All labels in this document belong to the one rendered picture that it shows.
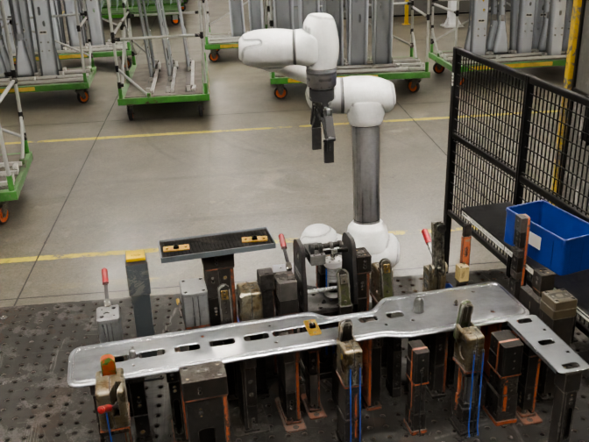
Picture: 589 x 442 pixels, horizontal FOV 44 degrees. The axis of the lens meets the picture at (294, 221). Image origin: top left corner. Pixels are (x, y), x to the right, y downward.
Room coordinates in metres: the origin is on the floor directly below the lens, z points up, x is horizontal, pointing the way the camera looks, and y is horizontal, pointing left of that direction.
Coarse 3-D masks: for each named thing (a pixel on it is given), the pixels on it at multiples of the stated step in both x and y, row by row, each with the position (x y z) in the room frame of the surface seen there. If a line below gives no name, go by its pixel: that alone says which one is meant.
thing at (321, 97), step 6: (312, 90) 2.11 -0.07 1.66; (318, 90) 2.10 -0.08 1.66; (324, 90) 2.10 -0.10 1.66; (330, 90) 2.11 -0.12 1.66; (312, 96) 2.11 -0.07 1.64; (318, 96) 2.10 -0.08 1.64; (324, 96) 2.10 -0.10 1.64; (330, 96) 2.11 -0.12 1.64; (318, 102) 2.13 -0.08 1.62; (324, 102) 2.10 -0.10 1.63
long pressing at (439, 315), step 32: (448, 288) 2.08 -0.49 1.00; (480, 288) 2.07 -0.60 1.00; (256, 320) 1.91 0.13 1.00; (288, 320) 1.91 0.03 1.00; (320, 320) 1.91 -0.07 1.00; (352, 320) 1.90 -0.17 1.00; (384, 320) 1.89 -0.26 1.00; (416, 320) 1.89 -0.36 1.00; (448, 320) 1.88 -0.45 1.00; (480, 320) 1.88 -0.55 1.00; (96, 352) 1.77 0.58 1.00; (128, 352) 1.77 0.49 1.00; (192, 352) 1.76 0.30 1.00; (224, 352) 1.75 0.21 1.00; (256, 352) 1.75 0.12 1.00; (288, 352) 1.75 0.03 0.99
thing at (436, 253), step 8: (432, 224) 2.13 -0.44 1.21; (440, 224) 2.13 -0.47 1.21; (432, 232) 2.12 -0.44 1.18; (440, 232) 2.09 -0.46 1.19; (432, 240) 2.12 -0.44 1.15; (440, 240) 2.12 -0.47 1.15; (432, 248) 2.12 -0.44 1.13; (440, 248) 2.12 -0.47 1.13; (432, 256) 2.11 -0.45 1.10; (440, 256) 2.12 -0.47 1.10; (440, 264) 2.12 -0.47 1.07
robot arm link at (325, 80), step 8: (312, 72) 2.10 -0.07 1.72; (320, 72) 2.09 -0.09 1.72; (328, 72) 2.09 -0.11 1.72; (336, 72) 2.12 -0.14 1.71; (312, 80) 2.10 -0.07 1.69; (320, 80) 2.09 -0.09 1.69; (328, 80) 2.10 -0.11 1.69; (336, 80) 2.12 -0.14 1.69; (312, 88) 2.10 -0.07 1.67; (320, 88) 2.09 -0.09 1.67; (328, 88) 2.10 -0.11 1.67
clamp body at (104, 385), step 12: (96, 372) 1.59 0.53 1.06; (120, 372) 1.59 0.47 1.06; (96, 384) 1.54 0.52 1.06; (108, 384) 1.53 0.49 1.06; (120, 384) 1.53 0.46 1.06; (96, 396) 1.50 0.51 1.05; (108, 396) 1.50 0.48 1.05; (120, 396) 1.51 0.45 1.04; (120, 408) 1.51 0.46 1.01; (108, 420) 1.49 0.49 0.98; (120, 420) 1.50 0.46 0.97; (108, 432) 1.51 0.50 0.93; (120, 432) 1.51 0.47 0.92
